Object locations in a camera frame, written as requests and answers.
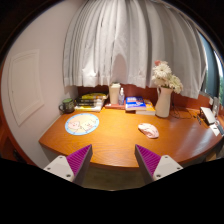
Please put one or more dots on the white book stack bottom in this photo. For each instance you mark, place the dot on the white book stack bottom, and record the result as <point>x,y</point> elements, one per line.
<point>88,108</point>

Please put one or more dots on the yellow white book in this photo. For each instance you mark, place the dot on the yellow white book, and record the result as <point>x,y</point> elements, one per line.
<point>150,110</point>

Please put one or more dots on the white wall panel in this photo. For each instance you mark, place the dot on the white wall panel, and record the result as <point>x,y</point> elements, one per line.
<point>24,85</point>

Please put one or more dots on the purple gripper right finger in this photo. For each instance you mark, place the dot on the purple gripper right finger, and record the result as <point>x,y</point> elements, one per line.
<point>154,167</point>

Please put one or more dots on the white ceramic pitcher vase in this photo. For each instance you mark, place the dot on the white ceramic pitcher vase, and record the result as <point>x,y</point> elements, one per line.
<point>163,103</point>

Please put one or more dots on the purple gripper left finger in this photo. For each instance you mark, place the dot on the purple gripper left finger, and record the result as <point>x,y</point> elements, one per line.
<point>72,167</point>

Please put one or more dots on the round cartoon mouse pad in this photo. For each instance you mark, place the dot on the round cartoon mouse pad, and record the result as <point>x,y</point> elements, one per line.
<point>81,124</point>

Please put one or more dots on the white and pink flowers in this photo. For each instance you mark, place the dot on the white and pink flowers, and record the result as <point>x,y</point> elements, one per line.
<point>163,77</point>

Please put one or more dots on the dark green mug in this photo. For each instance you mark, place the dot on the dark green mug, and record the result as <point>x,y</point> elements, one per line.
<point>67,106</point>

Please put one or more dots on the white device on desk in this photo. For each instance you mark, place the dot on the white device on desk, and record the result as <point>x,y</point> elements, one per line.
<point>208,115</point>

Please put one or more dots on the clear hand sanitizer bottle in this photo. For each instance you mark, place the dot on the clear hand sanitizer bottle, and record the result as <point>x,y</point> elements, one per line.
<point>121,97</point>

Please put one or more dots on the red flat book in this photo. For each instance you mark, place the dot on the red flat book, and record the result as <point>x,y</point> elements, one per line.
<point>115,106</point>

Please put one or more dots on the white tissue container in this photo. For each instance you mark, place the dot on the white tissue container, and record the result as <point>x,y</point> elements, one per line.
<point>114,89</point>

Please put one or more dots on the yellow book on stack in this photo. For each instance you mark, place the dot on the yellow book on stack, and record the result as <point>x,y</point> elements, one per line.
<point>95,96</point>

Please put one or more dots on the white pink computer mouse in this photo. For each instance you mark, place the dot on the white pink computer mouse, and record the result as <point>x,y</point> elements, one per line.
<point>149,130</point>

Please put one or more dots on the white curtain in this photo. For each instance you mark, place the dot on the white curtain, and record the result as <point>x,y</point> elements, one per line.
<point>119,40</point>

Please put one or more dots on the blue book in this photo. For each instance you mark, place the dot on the blue book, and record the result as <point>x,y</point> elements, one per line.
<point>135,103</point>

